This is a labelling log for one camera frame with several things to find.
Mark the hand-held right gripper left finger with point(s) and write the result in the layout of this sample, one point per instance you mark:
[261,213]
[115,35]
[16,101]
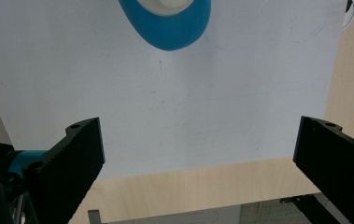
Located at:
[72,171]

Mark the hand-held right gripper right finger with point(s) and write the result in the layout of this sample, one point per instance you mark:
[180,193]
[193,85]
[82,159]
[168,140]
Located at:
[336,168]

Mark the blue spray bottle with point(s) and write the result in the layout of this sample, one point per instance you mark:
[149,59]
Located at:
[171,34]

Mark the grey floor tape piece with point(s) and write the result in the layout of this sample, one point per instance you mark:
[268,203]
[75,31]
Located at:
[94,217]

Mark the white table mat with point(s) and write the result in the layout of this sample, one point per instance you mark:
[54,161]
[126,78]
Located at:
[181,109]

